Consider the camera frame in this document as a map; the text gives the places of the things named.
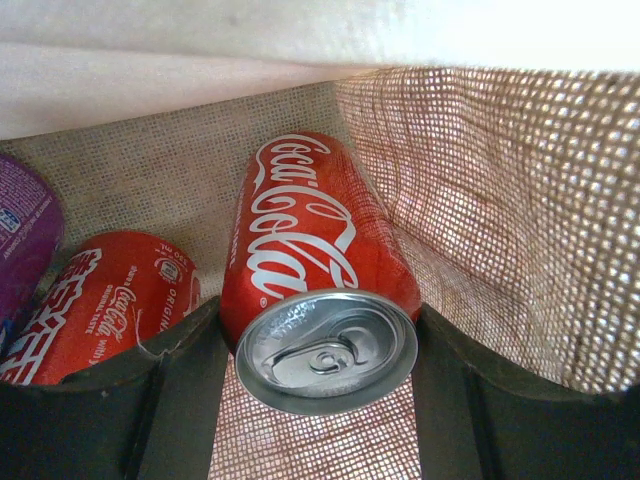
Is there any red cola can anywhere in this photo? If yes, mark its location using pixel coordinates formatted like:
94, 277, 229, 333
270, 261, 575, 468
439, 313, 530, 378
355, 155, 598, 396
219, 131, 421, 416
1, 231, 201, 385

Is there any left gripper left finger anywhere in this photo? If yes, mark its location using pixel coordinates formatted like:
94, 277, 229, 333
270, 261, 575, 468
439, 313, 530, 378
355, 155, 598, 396
1, 298, 228, 479

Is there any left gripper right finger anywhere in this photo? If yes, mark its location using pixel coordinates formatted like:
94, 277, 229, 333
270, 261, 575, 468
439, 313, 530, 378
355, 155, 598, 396
412, 305, 639, 479

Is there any red cola can back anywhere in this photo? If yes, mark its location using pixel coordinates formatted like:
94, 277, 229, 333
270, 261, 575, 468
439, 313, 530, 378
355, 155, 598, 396
1, 231, 201, 385

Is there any purple grape can front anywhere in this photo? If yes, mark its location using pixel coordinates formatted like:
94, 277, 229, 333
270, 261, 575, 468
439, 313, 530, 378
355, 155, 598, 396
1, 155, 64, 349

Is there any brown jute canvas bag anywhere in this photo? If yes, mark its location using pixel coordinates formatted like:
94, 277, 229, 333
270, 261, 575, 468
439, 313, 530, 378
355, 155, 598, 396
0, 0, 640, 480

